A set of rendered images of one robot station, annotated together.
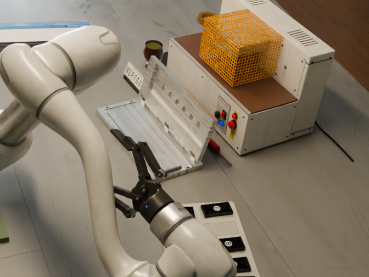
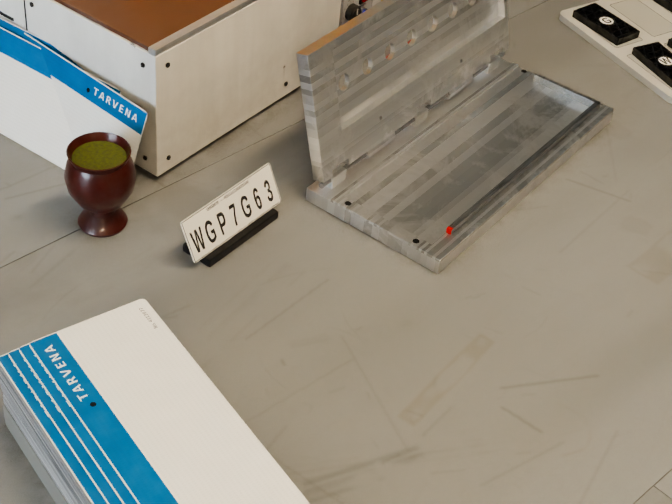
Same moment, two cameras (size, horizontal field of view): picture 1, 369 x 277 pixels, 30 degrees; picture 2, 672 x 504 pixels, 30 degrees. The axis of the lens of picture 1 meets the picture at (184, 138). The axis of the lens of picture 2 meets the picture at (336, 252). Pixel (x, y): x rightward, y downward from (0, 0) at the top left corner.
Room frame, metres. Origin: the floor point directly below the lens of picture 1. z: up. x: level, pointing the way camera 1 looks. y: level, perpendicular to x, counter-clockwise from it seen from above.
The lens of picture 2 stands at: (2.61, 1.37, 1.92)
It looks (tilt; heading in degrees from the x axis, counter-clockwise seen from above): 41 degrees down; 250
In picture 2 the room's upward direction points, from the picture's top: 6 degrees clockwise
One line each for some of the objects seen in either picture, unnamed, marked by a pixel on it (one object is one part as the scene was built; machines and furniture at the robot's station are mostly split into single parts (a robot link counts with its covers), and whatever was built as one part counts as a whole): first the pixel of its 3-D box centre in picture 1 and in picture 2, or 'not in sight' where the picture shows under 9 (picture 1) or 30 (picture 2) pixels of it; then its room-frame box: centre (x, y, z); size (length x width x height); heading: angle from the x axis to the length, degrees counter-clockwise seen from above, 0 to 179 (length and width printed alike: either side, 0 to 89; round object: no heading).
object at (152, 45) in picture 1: (152, 55); (100, 187); (2.49, 0.18, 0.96); 0.09 x 0.09 x 0.11
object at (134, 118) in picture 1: (147, 136); (468, 147); (1.99, 0.14, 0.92); 0.44 x 0.21 x 0.04; 36
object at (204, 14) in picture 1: (208, 18); not in sight; (2.96, -0.03, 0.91); 0.10 x 0.10 x 0.02
